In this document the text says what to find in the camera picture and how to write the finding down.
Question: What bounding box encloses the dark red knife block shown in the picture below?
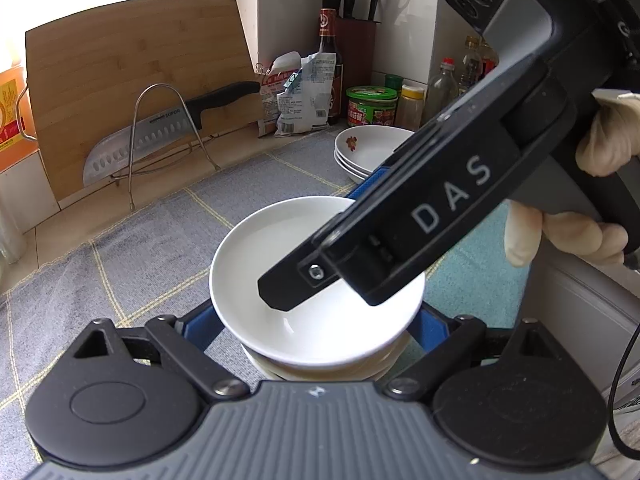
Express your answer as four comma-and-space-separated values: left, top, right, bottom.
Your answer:
322, 0, 380, 92

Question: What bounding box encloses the green lid sauce jar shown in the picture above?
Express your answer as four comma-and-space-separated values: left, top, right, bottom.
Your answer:
346, 86, 398, 127

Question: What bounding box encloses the white floral bowl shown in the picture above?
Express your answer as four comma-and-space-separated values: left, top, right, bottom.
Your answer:
242, 346, 397, 382

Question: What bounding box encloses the dark soy sauce bottle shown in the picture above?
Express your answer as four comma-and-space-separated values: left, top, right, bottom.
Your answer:
319, 8, 344, 125

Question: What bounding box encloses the white blue seasoning bag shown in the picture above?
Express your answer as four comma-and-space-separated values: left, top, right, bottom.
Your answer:
276, 52, 333, 136

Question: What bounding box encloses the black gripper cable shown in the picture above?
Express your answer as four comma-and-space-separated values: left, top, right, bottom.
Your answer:
606, 320, 640, 461

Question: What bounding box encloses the white stained plate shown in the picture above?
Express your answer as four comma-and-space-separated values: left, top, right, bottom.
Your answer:
334, 125, 413, 174

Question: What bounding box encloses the black handled kitchen knife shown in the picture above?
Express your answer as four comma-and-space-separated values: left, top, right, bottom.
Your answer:
82, 81, 260, 186

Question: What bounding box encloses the right gloved hand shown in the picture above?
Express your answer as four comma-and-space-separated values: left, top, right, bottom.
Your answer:
504, 94, 639, 269

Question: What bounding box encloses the yellow lid spice jar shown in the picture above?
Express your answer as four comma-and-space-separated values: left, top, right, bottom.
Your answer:
395, 84, 426, 131

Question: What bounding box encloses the orange cooking wine jug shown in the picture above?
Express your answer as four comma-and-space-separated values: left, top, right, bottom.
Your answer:
0, 64, 38, 171

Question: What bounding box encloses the white fruit plate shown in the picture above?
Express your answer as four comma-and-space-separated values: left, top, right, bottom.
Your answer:
333, 152, 371, 181
335, 160, 367, 184

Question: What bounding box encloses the grey blue checked dish mat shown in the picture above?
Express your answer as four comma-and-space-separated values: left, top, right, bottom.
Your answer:
1, 130, 529, 479

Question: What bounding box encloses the pink floral bowl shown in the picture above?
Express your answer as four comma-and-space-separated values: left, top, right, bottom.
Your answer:
240, 336, 409, 376

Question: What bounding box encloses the bamboo cutting board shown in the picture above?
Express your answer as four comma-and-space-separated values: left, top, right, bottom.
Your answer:
25, 0, 255, 200

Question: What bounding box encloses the red white clipped bag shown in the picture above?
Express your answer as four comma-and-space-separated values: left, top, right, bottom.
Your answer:
255, 51, 302, 138

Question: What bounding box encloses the green label oil bottle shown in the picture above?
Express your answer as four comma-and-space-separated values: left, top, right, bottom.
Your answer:
458, 36, 482, 96

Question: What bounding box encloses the red label sauce bottle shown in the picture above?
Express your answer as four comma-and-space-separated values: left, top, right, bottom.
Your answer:
478, 40, 499, 79

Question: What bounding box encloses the clear glass bottle red cap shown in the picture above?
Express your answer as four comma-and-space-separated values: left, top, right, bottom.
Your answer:
425, 58, 458, 119

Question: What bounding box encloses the metal wire board rack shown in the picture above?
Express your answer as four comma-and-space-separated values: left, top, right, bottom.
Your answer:
109, 82, 224, 213

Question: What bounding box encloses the small green lid jar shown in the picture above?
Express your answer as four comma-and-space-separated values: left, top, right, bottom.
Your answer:
384, 74, 404, 92

